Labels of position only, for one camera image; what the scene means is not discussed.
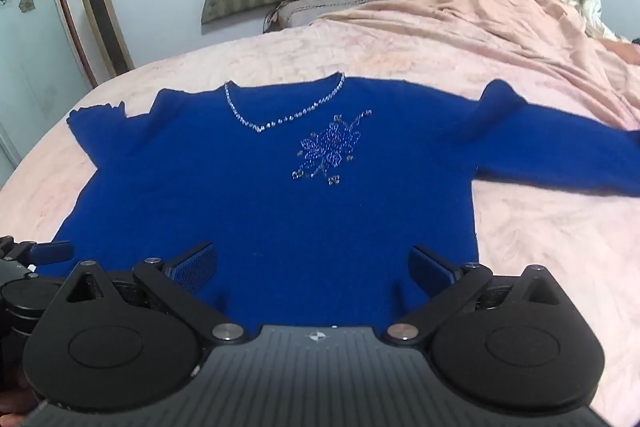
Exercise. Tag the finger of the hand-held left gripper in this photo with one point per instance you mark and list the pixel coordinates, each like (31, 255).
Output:
(52, 252)

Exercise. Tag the peach quilt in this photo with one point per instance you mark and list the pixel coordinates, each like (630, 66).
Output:
(480, 12)

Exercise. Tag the gold tower fan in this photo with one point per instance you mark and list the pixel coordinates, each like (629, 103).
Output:
(102, 17)

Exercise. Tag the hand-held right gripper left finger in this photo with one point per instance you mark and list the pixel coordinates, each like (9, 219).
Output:
(194, 270)

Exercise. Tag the blue beaded sweater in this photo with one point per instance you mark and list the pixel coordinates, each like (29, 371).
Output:
(280, 217)

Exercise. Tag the flower-print glass wardrobe door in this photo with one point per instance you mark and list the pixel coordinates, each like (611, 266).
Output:
(25, 32)

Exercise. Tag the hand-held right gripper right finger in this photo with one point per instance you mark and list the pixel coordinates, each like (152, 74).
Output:
(430, 271)

